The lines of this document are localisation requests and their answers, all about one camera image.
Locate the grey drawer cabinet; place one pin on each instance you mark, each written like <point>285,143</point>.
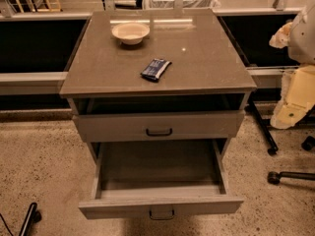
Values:
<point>206,74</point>

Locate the black stand leg left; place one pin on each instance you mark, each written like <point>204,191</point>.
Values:
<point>33,216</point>

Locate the white ceramic bowl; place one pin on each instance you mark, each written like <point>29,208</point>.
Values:
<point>130,33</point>

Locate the black chair base leg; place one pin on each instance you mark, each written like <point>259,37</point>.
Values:
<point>275,177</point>

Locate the black stand leg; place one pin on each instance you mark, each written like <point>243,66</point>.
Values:
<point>308,144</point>
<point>33,216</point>

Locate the grey drawer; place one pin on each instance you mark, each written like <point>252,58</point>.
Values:
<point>158,126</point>
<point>159,180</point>

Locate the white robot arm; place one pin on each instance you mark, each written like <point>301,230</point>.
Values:
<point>298,86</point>

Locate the white wire basket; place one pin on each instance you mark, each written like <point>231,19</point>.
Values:
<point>186,4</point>

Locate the blue snack packet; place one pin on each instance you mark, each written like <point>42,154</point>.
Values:
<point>155,69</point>

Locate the black stand leg right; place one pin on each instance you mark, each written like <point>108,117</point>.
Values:
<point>308,144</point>

